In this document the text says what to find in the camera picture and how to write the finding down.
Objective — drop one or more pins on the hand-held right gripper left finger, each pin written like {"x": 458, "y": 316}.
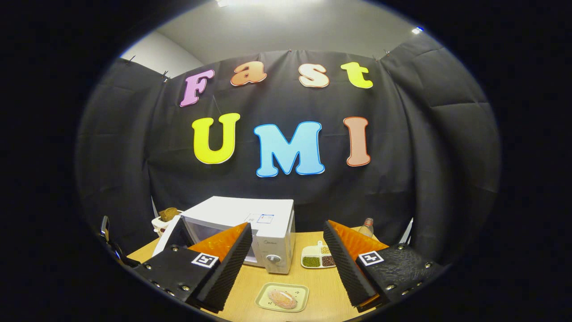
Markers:
{"x": 228, "y": 264}

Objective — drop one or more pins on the brown bread slice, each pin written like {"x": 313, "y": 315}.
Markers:
{"x": 169, "y": 214}

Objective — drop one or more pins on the black backdrop cloth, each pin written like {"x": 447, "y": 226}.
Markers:
{"x": 125, "y": 156}

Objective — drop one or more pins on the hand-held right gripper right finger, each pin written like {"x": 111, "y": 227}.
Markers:
{"x": 346, "y": 268}

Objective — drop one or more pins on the white microwave oven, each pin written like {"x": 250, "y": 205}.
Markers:
{"x": 237, "y": 210}

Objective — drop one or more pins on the small ceiling light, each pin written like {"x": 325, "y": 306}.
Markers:
{"x": 417, "y": 30}

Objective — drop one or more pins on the pink bread roll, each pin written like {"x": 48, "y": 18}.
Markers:
{"x": 282, "y": 298}

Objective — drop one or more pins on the white toaster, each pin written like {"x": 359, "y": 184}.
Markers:
{"x": 157, "y": 226}

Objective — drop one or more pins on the white divided dish with beans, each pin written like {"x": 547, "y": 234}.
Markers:
{"x": 318, "y": 259}

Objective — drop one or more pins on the pale green square plate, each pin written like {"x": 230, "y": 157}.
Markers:
{"x": 301, "y": 293}

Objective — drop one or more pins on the clear bottle with red label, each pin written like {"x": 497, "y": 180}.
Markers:
{"x": 366, "y": 229}

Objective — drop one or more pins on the long ceiling light panel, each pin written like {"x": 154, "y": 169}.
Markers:
{"x": 223, "y": 2}

